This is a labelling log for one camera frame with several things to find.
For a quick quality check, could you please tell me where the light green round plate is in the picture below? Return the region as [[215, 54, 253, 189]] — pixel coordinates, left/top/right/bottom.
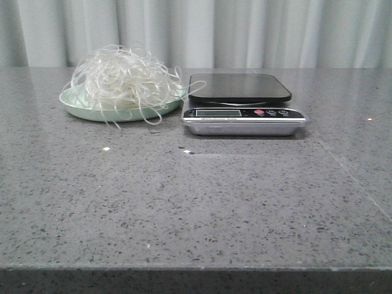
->
[[59, 82, 186, 123]]

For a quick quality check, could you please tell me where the black silver kitchen scale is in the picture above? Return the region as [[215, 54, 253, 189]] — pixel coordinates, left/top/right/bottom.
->
[[183, 73, 309, 136]]

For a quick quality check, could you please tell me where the white vermicelli noodle bundle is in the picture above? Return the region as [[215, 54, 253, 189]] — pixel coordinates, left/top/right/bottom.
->
[[63, 44, 190, 125]]

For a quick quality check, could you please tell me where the white pleated curtain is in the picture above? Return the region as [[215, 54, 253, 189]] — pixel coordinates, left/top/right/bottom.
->
[[1, 1, 391, 68]]

